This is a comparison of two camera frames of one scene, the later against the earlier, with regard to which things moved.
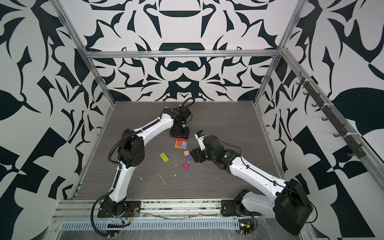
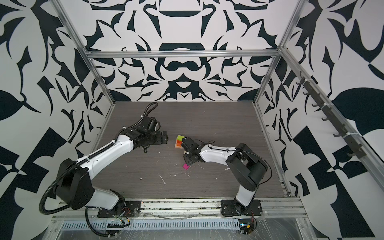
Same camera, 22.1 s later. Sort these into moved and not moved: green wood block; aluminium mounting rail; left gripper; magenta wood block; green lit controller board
Moved: green wood block; left gripper
Not moved: green lit controller board; aluminium mounting rail; magenta wood block
